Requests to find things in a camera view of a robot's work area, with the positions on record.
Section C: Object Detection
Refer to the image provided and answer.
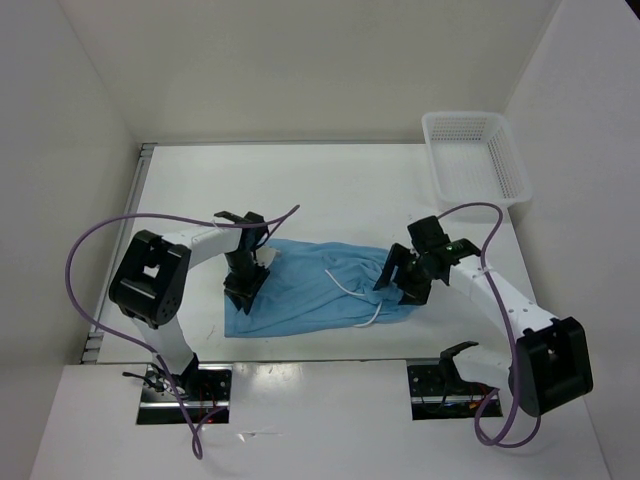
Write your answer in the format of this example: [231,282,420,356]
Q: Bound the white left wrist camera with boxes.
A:
[255,246,279,268]

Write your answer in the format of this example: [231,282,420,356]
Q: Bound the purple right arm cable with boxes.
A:
[437,202,544,448]

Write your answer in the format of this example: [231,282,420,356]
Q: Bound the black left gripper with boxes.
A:
[223,250,270,314]

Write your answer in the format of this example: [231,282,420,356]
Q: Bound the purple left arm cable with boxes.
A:
[66,203,301,460]

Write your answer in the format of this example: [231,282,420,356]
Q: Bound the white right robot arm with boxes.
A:
[375,216,594,417]

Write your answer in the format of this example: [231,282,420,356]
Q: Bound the light blue shorts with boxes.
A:
[224,239,416,338]

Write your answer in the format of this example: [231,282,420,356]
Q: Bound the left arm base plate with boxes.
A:
[123,364,232,426]

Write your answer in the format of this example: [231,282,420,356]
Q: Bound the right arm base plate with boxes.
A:
[406,362,491,421]

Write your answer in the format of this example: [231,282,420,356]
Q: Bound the white plastic basket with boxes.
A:
[421,111,533,208]

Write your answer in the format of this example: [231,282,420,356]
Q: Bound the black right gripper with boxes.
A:
[373,242,438,306]

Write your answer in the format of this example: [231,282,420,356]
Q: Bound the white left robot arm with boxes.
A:
[108,211,269,400]

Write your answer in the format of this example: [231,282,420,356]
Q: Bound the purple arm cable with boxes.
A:
[437,202,544,448]
[66,203,301,460]

